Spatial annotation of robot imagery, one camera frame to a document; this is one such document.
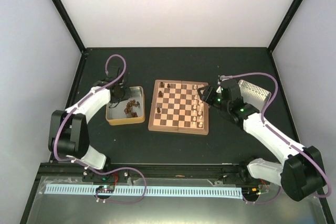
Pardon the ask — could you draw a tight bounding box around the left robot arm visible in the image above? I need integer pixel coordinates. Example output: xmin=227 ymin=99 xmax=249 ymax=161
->
xmin=48 ymin=68 xmax=126 ymax=182

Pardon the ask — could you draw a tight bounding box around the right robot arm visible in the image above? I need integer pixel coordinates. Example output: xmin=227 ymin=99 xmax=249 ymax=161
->
xmin=197 ymin=79 xmax=327 ymax=201

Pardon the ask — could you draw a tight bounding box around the wooden chess board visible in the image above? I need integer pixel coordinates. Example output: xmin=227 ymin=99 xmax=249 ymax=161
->
xmin=148 ymin=80 xmax=209 ymax=135

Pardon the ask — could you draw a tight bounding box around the left controller board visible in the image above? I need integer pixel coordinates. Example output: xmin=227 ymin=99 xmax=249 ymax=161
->
xmin=96 ymin=185 xmax=114 ymax=194

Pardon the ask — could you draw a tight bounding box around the controller board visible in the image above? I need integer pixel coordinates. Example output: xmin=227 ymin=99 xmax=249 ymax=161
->
xmin=241 ymin=187 xmax=265 ymax=195
xmin=96 ymin=185 xmax=114 ymax=194

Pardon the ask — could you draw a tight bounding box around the right controller board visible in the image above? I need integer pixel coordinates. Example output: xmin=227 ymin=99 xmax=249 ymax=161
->
xmin=241 ymin=187 xmax=265 ymax=195

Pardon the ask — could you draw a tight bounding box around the yellow metal tin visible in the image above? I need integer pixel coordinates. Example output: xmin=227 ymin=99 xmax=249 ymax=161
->
xmin=106 ymin=86 xmax=145 ymax=126

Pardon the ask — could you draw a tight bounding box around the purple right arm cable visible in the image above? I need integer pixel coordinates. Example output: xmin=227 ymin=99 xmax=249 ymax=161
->
xmin=220 ymin=71 xmax=333 ymax=205

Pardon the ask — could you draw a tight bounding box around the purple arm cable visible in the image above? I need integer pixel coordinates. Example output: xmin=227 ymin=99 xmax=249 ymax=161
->
xmin=54 ymin=54 xmax=147 ymax=205
xmin=220 ymin=71 xmax=333 ymax=205

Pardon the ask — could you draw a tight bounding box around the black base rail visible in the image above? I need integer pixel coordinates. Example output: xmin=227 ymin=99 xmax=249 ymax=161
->
xmin=39 ymin=163 xmax=318 ymax=183

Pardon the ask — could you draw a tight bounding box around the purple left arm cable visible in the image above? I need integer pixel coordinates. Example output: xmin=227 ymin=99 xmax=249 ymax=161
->
xmin=54 ymin=54 xmax=147 ymax=205

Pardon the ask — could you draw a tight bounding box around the black frame post left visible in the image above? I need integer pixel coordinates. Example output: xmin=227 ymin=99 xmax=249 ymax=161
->
xmin=36 ymin=0 xmax=87 ymax=55

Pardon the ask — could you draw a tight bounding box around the black frame post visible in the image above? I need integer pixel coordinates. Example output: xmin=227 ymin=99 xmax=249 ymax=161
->
xmin=36 ymin=0 xmax=87 ymax=55
xmin=267 ymin=0 xmax=303 ymax=53

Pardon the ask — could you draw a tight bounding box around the white slotted cable duct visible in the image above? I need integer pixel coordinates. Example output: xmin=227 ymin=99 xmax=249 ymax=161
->
xmin=44 ymin=184 xmax=243 ymax=199

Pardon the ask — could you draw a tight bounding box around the black frame post right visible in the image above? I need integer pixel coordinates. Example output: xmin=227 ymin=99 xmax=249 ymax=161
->
xmin=267 ymin=0 xmax=303 ymax=53

